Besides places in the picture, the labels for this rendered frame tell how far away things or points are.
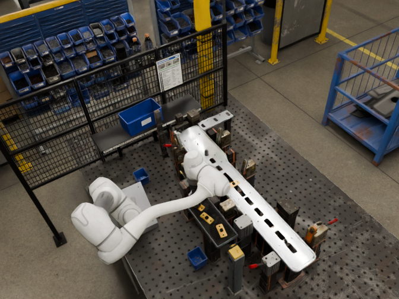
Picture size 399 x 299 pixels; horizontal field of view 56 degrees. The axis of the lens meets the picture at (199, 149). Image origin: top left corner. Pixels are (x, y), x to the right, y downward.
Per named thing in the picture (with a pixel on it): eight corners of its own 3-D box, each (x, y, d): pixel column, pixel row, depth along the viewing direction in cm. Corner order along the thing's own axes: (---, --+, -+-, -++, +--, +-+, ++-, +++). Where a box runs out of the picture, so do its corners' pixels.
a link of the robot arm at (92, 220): (110, 210, 252) (86, 187, 248) (127, 193, 252) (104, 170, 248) (93, 254, 176) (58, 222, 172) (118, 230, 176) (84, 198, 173)
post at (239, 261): (243, 289, 235) (246, 255, 203) (233, 296, 232) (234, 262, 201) (236, 280, 239) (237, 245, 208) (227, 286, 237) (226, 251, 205)
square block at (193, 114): (202, 145, 325) (199, 113, 299) (194, 148, 323) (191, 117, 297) (197, 139, 330) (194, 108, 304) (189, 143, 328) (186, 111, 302)
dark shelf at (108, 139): (202, 109, 312) (202, 106, 310) (101, 155, 282) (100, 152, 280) (189, 96, 325) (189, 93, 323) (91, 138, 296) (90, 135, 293)
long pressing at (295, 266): (322, 255, 217) (323, 254, 215) (292, 276, 209) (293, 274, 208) (197, 124, 301) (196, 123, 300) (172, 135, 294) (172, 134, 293)
